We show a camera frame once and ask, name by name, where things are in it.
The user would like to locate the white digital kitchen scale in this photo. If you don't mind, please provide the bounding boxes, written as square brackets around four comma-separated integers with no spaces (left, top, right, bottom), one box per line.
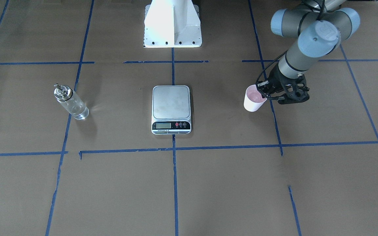
[151,85,192,135]

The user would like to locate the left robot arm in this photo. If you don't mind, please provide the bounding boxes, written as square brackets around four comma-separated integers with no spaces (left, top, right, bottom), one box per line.
[256,0,361,105]

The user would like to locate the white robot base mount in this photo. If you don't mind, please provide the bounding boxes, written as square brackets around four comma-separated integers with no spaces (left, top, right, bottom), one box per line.
[143,0,202,48]

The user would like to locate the brown paper table cover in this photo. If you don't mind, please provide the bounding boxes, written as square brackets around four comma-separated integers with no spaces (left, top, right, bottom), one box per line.
[0,0,378,236]

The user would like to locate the pink plastic cup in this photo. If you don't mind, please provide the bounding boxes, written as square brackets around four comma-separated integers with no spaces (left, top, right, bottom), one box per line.
[243,85,267,112]

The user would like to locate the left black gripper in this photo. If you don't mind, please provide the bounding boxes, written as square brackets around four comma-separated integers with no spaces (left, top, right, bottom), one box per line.
[257,66,310,105]

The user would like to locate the clear glass sauce bottle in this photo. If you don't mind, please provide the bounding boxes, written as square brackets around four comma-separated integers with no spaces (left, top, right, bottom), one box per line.
[53,84,90,120]

